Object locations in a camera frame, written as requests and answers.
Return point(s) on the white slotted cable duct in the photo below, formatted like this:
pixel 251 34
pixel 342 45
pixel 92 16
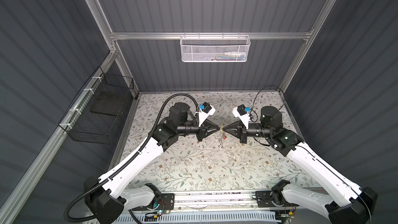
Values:
pixel 209 217

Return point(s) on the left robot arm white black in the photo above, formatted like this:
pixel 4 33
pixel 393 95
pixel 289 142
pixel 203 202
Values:
pixel 111 198

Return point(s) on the black wire mesh basket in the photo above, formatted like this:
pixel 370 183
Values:
pixel 101 109

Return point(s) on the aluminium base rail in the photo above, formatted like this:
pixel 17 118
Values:
pixel 219 200

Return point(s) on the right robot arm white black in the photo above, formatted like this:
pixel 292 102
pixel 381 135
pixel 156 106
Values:
pixel 345 202

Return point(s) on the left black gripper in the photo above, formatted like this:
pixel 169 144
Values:
pixel 203 128

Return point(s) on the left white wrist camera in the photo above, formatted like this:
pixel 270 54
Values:
pixel 205 110

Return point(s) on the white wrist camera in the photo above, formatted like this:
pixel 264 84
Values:
pixel 205 110
pixel 243 113

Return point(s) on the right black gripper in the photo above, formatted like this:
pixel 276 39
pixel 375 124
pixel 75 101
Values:
pixel 238 129

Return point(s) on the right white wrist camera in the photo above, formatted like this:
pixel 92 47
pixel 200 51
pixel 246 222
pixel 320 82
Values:
pixel 243 113

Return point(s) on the marker pens in basket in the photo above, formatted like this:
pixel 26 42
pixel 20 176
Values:
pixel 224 57

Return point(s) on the white wire mesh basket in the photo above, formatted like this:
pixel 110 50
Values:
pixel 191 47

